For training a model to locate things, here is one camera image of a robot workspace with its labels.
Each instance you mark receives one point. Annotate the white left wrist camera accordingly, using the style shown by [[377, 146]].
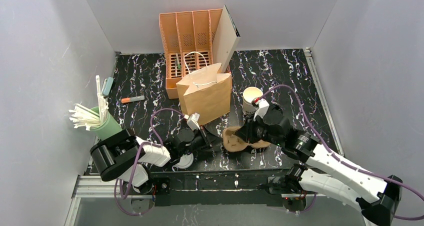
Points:
[[192, 121]]

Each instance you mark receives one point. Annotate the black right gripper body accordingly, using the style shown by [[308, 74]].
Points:
[[249, 133]]

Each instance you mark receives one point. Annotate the brown paper takeout bag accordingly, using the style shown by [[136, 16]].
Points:
[[205, 91]]

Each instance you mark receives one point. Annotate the brown pulp cup carrier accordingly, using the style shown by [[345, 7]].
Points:
[[233, 143]]

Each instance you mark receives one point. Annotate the orange desktop file organizer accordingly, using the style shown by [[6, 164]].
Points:
[[189, 33]]

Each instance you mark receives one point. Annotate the teal eraser case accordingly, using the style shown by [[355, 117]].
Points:
[[107, 86]]

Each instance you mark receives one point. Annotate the white board panel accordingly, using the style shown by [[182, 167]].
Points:
[[225, 40]]

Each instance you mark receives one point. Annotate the white plastic cup lid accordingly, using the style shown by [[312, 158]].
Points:
[[184, 162]]

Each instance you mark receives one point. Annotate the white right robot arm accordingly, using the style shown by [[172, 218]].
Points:
[[319, 171]]

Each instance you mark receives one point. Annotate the orange grey highlighter pen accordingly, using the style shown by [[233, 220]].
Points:
[[132, 99]]

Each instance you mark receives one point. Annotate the white wrapped straws bundle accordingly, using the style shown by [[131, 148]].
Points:
[[82, 116]]

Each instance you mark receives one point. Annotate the green cup holder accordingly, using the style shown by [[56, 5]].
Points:
[[108, 128]]

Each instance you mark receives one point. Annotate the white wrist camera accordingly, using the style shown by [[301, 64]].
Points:
[[192, 121], [261, 106]]

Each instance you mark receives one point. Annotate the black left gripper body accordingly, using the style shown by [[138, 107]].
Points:
[[204, 139]]

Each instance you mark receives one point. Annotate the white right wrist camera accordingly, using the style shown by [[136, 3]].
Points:
[[261, 106]]

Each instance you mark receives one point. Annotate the white paper coffee cup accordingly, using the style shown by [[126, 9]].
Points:
[[248, 96]]

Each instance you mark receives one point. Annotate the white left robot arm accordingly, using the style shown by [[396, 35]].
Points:
[[121, 156]]

